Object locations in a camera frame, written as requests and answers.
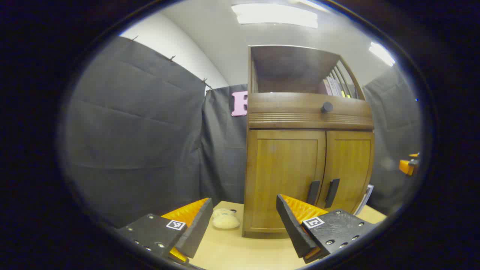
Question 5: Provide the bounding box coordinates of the wooden drawer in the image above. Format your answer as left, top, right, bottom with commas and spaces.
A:
247, 93, 374, 130

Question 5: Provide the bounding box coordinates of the wooden cabinet door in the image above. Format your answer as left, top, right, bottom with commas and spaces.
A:
316, 130, 375, 215
243, 129, 327, 234

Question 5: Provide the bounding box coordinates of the large ceiling light panel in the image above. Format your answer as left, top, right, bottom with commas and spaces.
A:
231, 4, 318, 29

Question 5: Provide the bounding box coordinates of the small ceiling light panel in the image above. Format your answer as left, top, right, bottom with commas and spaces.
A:
369, 41, 396, 67

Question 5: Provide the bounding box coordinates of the black door handle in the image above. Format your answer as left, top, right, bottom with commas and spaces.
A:
306, 180, 321, 206
324, 178, 340, 209

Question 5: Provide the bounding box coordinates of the cream plush toy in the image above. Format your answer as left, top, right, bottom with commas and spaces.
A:
212, 208, 240, 230

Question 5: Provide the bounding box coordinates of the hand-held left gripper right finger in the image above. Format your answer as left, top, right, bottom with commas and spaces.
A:
276, 194, 377, 264

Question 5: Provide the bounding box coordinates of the wooden double-door shoe cabinet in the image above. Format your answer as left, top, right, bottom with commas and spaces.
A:
243, 45, 375, 239

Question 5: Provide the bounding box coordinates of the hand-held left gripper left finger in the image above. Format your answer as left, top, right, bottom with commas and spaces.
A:
115, 198, 214, 266

